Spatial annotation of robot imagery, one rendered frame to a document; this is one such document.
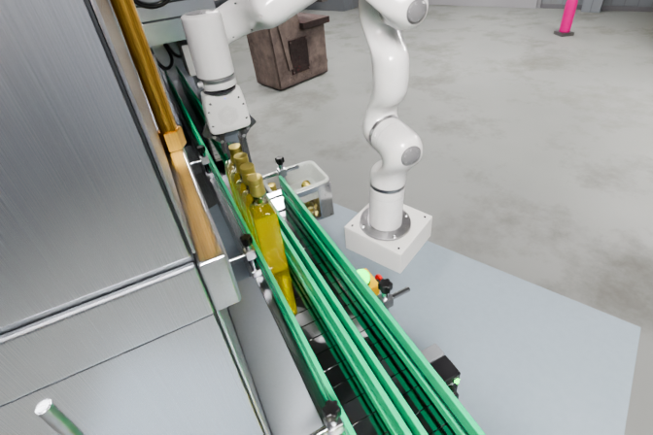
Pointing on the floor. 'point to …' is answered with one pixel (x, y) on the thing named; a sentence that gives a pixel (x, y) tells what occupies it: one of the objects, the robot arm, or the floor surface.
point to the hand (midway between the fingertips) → (234, 146)
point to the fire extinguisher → (567, 16)
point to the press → (269, 43)
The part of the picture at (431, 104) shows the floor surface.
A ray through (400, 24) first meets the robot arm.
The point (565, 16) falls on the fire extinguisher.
